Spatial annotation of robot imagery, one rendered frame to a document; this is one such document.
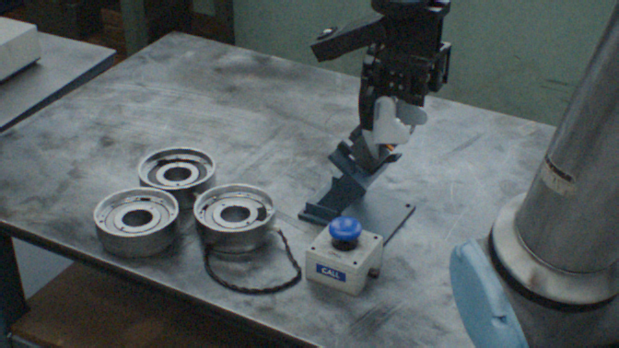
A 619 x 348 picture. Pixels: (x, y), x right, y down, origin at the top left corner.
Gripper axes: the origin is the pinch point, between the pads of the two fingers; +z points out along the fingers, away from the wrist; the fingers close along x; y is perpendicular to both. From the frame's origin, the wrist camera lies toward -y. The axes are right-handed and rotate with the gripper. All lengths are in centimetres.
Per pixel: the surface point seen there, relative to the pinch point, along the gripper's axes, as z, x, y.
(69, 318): 37, -17, -43
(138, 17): 48, 98, -125
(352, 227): 4.5, -12.2, 3.1
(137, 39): 54, 96, -125
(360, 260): 7.4, -13.8, 5.1
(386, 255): 11.9, -6.3, 5.1
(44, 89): 24, 20, -81
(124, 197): 8.8, -16.5, -28.5
